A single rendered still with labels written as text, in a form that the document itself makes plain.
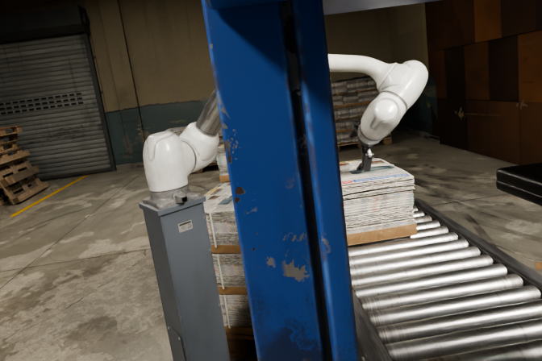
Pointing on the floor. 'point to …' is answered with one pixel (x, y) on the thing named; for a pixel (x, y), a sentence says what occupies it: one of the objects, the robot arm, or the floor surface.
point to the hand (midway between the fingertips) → (356, 151)
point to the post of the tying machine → (285, 176)
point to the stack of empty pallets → (8, 150)
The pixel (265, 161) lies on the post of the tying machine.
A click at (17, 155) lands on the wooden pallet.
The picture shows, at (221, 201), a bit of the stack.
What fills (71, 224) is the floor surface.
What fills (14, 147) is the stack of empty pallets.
